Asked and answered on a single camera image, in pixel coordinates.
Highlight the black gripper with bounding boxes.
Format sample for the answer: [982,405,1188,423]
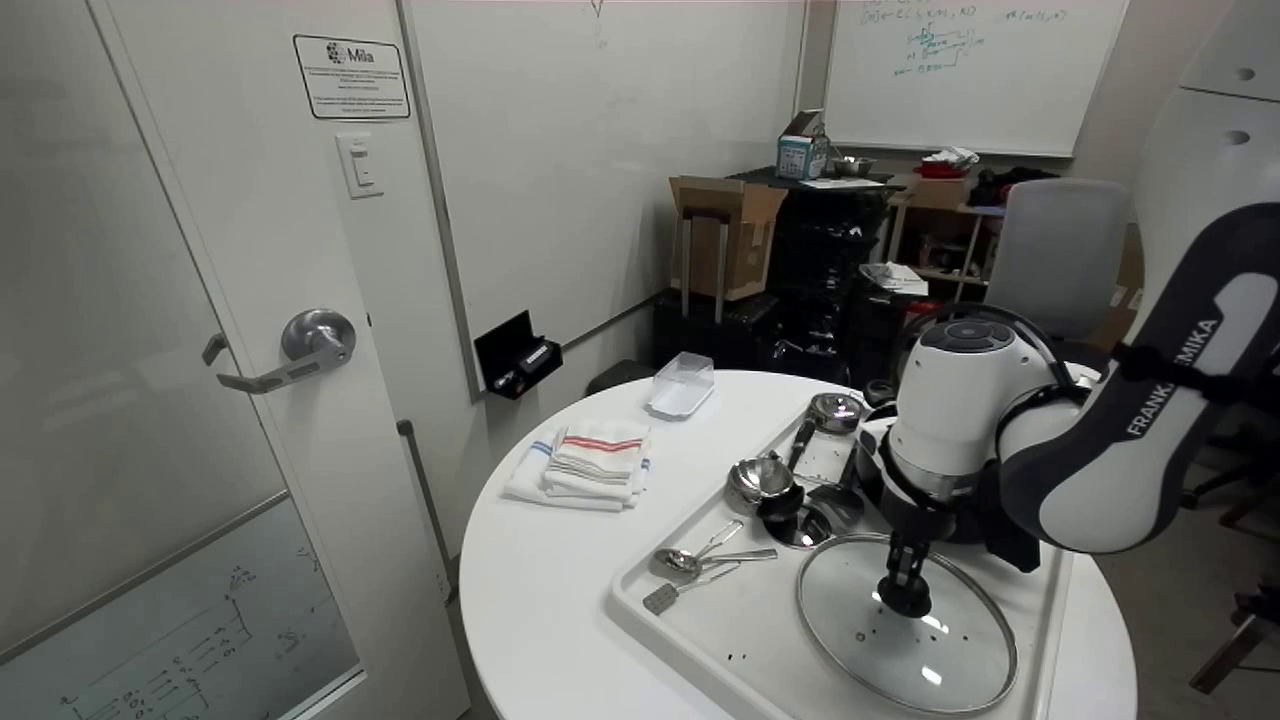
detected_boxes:
[877,444,968,598]

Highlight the glass lid with black knob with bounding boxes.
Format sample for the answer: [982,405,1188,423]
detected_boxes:
[794,534,1021,720]

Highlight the dark steel ladle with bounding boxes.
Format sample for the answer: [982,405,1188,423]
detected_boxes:
[758,484,842,553]

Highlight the shiny steel ladle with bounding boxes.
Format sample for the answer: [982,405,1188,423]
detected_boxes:
[723,450,806,514]

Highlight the white plastic tray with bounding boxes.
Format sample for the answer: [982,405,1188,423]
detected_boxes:
[603,390,1075,720]

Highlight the steel spoons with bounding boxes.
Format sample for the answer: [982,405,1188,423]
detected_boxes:
[658,522,780,583]

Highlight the white paper stack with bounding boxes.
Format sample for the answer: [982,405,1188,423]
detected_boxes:
[855,257,932,305]

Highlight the clear plastic container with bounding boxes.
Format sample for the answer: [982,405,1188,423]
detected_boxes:
[644,348,720,423]

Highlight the black storage shelf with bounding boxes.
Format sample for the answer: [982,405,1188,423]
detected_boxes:
[773,170,897,366]

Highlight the white cloth with red stripe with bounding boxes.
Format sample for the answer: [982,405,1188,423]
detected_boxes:
[549,423,658,489]

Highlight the wooden cluttered shelf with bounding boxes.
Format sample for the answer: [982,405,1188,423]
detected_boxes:
[884,154,1017,290]

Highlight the grey office chair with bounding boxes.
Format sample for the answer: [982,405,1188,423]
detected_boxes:
[986,174,1136,350]

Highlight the plain white folded cloth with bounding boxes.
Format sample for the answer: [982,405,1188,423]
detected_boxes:
[499,441,648,514]

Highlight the brown cardboard box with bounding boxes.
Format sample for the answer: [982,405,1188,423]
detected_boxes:
[667,170,794,307]

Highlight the small blue box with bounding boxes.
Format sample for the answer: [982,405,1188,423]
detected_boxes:
[776,107,832,183]

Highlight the black marker holder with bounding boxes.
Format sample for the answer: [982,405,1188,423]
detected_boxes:
[472,307,568,400]

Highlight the whiteboard with green writing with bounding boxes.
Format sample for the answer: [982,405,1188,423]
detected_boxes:
[822,0,1136,160]

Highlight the white cabinet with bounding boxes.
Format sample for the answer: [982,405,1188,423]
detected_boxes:
[1133,0,1280,305]

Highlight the white door with glass panel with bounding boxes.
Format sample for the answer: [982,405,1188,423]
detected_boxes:
[0,0,472,720]

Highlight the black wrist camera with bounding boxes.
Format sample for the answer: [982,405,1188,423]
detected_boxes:
[958,489,1045,577]

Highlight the steel cup with handle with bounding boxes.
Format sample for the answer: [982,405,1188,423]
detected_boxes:
[784,387,873,470]

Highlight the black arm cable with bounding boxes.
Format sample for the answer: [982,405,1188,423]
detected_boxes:
[953,298,1113,405]

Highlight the large white wall board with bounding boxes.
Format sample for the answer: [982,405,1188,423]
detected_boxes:
[398,0,815,395]

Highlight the silver door lever handle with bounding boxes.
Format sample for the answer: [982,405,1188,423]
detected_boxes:
[198,305,360,400]

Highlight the white light switch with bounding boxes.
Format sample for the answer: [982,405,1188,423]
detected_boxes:
[333,128,390,205]

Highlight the white printed wall sign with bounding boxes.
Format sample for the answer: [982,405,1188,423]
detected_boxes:
[290,30,415,124]

